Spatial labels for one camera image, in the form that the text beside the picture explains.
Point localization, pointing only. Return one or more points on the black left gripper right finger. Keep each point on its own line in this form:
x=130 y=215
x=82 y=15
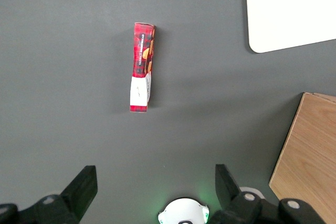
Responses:
x=228 y=195

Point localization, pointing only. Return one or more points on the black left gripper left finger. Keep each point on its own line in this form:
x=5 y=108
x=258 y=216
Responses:
x=78 y=192

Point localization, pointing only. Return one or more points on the red cookie box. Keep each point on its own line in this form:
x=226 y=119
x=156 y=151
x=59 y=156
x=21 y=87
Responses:
x=141 y=51

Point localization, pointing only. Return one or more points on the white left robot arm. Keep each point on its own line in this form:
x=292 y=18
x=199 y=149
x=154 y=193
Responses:
x=183 y=208

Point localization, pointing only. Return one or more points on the cream plastic tray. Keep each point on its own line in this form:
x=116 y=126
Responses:
x=291 y=9

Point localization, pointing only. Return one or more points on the wooden two-drawer cabinet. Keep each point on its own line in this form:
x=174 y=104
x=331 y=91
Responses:
x=309 y=150

